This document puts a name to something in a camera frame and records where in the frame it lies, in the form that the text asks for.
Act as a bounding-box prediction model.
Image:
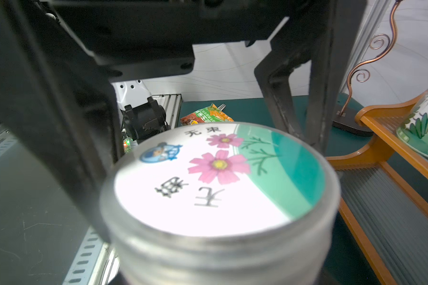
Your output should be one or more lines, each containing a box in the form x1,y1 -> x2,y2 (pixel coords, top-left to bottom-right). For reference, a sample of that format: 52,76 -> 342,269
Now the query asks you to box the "green snack bag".
180,104 -> 234,125

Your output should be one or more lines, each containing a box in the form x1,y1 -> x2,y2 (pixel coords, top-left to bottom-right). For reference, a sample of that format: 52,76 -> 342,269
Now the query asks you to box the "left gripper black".
0,1 -> 366,241

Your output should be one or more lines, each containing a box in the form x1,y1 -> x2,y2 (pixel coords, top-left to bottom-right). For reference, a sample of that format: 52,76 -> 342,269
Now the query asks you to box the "jar with purple flower lid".
100,122 -> 341,285

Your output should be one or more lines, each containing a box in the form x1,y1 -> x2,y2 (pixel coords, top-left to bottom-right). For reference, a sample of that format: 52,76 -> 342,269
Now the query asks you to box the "white slotted cable duct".
63,228 -> 120,285

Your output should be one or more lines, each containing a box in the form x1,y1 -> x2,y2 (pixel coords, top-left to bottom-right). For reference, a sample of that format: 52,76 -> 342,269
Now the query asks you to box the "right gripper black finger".
254,36 -> 310,141

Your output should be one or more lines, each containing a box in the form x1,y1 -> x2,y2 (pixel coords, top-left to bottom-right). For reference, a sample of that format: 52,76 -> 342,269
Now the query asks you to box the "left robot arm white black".
0,1 -> 366,241

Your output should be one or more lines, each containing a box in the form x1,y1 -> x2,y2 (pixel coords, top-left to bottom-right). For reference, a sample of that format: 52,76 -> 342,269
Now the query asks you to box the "jar with green tree lid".
396,89 -> 428,158

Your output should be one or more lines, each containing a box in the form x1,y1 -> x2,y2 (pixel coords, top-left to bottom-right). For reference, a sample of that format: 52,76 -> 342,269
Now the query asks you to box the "wooden two-tier shelf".
329,92 -> 428,285

